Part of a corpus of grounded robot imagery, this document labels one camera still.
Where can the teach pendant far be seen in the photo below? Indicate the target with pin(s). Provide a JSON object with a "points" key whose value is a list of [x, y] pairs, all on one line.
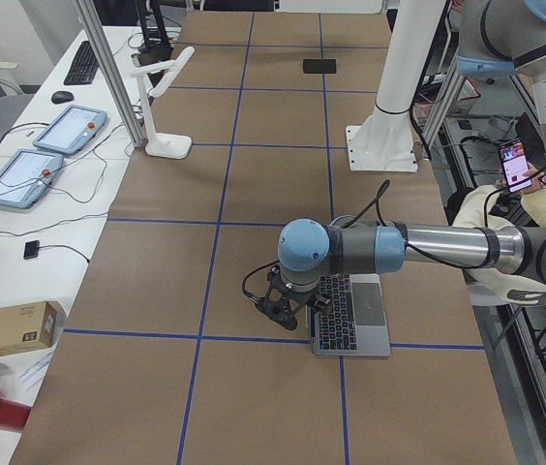
{"points": [[72, 129]]}

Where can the teach pendant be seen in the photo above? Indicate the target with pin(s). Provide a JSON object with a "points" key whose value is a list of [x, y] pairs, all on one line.
{"points": [[27, 176], [72, 129]]}

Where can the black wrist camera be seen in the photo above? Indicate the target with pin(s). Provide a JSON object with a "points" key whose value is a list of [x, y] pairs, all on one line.
{"points": [[321, 303]]}

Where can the black mouse pad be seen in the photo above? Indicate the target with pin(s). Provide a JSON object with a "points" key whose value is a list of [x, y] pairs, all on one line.
{"points": [[322, 66]]}

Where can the smartphone in hand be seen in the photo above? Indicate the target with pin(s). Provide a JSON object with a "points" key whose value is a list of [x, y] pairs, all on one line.
{"points": [[514, 165]]}

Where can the grey laptop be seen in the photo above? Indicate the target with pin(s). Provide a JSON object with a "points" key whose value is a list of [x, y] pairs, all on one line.
{"points": [[355, 324]]}

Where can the aluminium frame post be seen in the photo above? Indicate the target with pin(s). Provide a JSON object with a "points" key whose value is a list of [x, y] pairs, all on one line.
{"points": [[94, 30]]}

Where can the cardboard box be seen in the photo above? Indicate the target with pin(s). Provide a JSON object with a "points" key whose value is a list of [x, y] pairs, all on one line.
{"points": [[28, 327]]}

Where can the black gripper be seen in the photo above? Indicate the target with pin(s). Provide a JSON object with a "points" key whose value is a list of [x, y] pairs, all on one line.
{"points": [[301, 296]]}

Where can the black desk mouse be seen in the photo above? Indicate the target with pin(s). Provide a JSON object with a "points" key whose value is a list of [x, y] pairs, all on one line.
{"points": [[61, 96]]}

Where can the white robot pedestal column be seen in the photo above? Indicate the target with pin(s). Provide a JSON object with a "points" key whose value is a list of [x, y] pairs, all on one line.
{"points": [[414, 30]]}

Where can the teach pendant near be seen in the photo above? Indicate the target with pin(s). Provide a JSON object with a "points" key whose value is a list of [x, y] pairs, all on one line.
{"points": [[27, 176]]}

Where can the black keyboard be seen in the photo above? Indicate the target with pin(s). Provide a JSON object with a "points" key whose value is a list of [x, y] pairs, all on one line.
{"points": [[84, 66]]}

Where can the small black device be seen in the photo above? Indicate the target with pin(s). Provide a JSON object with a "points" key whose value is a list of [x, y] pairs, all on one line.
{"points": [[31, 249]]}

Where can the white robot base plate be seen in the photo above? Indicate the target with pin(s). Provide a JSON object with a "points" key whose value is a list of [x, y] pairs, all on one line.
{"points": [[376, 148]]}

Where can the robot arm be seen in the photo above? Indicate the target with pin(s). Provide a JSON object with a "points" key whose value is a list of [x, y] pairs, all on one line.
{"points": [[495, 36]]}

